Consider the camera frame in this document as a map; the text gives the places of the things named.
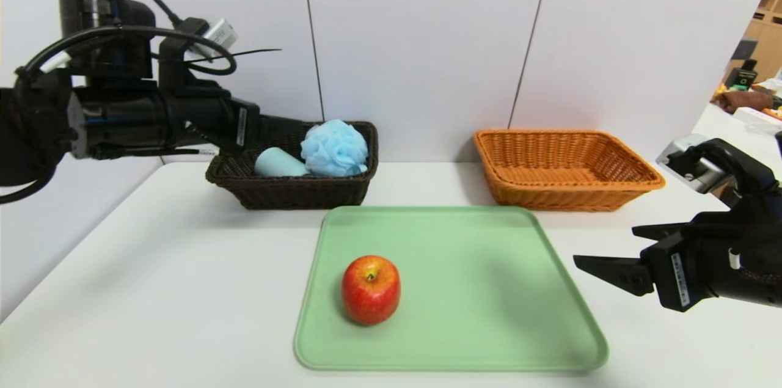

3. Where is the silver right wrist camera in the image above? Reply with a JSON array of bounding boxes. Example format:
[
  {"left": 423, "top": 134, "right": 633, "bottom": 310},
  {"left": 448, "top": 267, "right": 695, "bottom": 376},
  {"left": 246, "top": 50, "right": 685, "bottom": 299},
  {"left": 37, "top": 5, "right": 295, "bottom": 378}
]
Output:
[{"left": 656, "top": 134, "right": 731, "bottom": 194}]

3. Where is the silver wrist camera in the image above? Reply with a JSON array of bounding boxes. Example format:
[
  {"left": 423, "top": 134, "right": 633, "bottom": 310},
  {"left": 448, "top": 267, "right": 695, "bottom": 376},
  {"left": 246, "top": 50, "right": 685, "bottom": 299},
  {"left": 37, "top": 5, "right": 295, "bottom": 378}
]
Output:
[
  {"left": 195, "top": 18, "right": 238, "bottom": 59},
  {"left": 656, "top": 134, "right": 731, "bottom": 194}
]

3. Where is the red apple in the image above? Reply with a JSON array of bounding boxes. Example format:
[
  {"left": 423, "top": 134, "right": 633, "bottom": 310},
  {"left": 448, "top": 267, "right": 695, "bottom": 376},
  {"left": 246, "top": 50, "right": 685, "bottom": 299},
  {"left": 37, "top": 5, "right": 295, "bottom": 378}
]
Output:
[{"left": 341, "top": 255, "right": 402, "bottom": 326}]

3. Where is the light blue mesh bath pouf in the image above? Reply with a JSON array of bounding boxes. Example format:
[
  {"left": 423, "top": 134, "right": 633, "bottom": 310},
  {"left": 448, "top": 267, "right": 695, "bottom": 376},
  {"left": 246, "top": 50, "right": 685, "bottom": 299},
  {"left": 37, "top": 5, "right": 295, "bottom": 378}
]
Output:
[{"left": 300, "top": 120, "right": 370, "bottom": 177}]

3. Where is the orange wicker basket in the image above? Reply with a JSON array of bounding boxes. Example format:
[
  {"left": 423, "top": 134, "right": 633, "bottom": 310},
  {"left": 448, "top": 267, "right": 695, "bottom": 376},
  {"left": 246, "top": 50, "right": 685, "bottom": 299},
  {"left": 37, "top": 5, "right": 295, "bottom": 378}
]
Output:
[{"left": 473, "top": 129, "right": 665, "bottom": 212}]

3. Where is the dark brown wicker basket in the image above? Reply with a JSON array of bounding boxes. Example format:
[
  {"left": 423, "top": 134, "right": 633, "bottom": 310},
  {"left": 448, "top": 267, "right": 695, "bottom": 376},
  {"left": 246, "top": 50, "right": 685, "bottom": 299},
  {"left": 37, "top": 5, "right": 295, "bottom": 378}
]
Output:
[{"left": 206, "top": 122, "right": 379, "bottom": 211}]

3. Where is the wooden shelf unit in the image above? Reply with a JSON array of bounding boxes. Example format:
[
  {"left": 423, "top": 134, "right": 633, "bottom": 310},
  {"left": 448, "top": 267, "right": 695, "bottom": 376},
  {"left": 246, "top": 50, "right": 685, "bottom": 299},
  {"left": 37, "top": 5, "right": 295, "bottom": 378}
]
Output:
[{"left": 740, "top": 0, "right": 782, "bottom": 83}]

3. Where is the dark grey panel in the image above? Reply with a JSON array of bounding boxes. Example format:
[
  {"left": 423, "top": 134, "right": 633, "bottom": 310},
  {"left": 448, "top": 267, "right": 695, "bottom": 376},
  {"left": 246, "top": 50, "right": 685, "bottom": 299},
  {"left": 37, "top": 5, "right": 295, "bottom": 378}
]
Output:
[{"left": 728, "top": 40, "right": 756, "bottom": 62}]

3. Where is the black device with green mark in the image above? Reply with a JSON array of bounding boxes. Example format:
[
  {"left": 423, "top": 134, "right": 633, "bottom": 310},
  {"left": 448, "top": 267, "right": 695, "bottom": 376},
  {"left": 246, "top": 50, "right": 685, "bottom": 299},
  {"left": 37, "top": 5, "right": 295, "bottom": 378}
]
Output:
[{"left": 725, "top": 60, "right": 757, "bottom": 91}]

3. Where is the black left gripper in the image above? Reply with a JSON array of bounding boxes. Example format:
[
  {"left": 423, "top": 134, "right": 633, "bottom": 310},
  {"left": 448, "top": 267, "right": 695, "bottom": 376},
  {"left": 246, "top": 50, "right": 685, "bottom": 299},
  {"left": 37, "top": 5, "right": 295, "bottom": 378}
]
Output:
[{"left": 161, "top": 86, "right": 321, "bottom": 156}]

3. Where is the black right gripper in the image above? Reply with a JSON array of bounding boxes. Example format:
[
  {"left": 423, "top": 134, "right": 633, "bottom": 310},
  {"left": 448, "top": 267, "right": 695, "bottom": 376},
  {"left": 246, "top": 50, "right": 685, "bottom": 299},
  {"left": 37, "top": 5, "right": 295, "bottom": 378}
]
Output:
[{"left": 573, "top": 211, "right": 782, "bottom": 313}]

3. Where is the brown cloth bundle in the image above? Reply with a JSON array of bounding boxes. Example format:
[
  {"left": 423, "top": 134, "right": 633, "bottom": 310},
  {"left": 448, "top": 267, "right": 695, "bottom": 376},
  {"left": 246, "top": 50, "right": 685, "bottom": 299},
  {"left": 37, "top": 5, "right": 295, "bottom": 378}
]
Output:
[{"left": 716, "top": 90, "right": 773, "bottom": 115}]

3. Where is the white side table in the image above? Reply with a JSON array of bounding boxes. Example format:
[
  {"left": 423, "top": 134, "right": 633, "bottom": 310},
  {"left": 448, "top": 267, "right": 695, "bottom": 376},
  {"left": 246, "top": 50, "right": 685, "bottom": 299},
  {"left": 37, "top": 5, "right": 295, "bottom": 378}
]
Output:
[{"left": 693, "top": 104, "right": 782, "bottom": 159}]

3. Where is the white flat box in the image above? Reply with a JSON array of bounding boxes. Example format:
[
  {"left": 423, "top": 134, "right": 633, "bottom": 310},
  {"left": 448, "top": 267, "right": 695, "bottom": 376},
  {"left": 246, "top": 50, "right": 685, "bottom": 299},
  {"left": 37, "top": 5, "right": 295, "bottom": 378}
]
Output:
[{"left": 731, "top": 108, "right": 782, "bottom": 127}]

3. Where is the light green plastic tray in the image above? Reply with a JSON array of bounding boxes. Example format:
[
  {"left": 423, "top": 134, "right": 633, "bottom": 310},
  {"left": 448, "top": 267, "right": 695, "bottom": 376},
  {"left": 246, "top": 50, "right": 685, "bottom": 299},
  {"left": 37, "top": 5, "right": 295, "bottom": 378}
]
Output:
[{"left": 293, "top": 205, "right": 609, "bottom": 372}]

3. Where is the blue-grey plastic cup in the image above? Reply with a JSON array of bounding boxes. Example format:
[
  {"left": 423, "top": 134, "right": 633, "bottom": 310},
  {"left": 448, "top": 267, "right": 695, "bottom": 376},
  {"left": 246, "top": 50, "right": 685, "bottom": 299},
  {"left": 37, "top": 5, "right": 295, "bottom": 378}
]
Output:
[{"left": 254, "top": 147, "right": 309, "bottom": 178}]

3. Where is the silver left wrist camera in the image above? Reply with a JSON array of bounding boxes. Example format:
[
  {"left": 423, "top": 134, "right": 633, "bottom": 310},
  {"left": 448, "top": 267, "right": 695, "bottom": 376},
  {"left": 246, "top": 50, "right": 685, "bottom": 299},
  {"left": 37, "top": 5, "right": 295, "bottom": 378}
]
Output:
[{"left": 195, "top": 18, "right": 238, "bottom": 59}]

